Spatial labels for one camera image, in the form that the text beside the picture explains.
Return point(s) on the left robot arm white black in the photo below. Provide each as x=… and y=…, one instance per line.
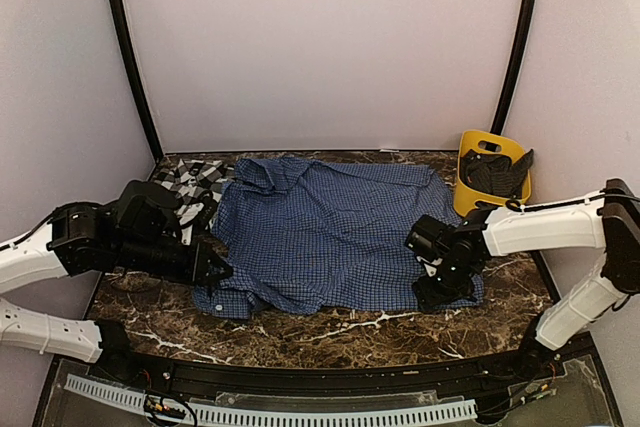
x=139, y=231

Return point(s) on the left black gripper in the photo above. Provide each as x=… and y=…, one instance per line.
x=202, y=253

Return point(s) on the yellow plastic basket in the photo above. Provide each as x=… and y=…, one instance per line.
x=465, y=198

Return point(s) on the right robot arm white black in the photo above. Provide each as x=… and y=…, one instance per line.
x=607, y=219

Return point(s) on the right black corner post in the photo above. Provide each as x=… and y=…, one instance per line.
x=520, y=39

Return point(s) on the left black corner post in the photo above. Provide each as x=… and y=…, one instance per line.
x=128, y=56

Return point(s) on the white slotted cable duct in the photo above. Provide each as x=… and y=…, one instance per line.
x=259, y=410

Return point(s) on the blue checked long sleeve shirt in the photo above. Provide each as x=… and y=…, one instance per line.
x=303, y=234

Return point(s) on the black white plaid shirt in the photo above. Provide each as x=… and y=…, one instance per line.
x=198, y=186

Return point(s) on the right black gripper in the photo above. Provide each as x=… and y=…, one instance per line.
x=428, y=297

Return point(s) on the dark grey shirt in basket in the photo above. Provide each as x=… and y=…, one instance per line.
x=495, y=174

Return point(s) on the black front rail frame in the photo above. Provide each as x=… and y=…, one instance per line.
x=481, y=376

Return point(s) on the black corner post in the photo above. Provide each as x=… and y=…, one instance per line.
x=520, y=39
x=128, y=56

